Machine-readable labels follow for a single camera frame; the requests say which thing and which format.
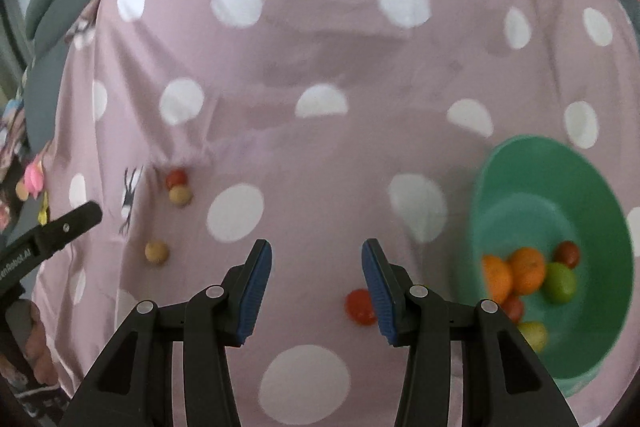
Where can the large orange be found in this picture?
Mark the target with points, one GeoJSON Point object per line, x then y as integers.
{"type": "Point", "coordinates": [527, 269]}

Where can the green fruit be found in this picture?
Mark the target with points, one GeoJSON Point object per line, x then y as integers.
{"type": "Point", "coordinates": [533, 336]}
{"type": "Point", "coordinates": [559, 283]}

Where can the yellow toy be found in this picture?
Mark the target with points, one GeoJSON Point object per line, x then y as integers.
{"type": "Point", "coordinates": [44, 209]}

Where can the pink toy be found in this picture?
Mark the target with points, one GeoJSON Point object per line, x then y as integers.
{"type": "Point", "coordinates": [34, 175]}

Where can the person's left hand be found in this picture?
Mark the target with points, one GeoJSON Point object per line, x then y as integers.
{"type": "Point", "coordinates": [41, 347]}

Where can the green bowl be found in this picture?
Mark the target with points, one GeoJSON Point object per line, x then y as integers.
{"type": "Point", "coordinates": [590, 207]}

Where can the pink polka dot blanket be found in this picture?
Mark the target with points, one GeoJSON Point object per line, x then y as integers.
{"type": "Point", "coordinates": [325, 57]}

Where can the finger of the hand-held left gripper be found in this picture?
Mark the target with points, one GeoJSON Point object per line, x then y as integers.
{"type": "Point", "coordinates": [67, 227]}

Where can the small red tomato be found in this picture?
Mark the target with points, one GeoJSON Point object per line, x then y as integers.
{"type": "Point", "coordinates": [176, 178]}

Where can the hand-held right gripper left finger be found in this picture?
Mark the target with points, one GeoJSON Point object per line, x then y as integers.
{"type": "Point", "coordinates": [252, 297]}

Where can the small orange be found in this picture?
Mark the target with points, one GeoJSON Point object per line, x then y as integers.
{"type": "Point", "coordinates": [495, 278]}

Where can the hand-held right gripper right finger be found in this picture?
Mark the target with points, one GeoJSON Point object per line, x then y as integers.
{"type": "Point", "coordinates": [380, 297]}

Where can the colourful toys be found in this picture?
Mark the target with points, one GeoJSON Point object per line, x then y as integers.
{"type": "Point", "coordinates": [11, 132]}

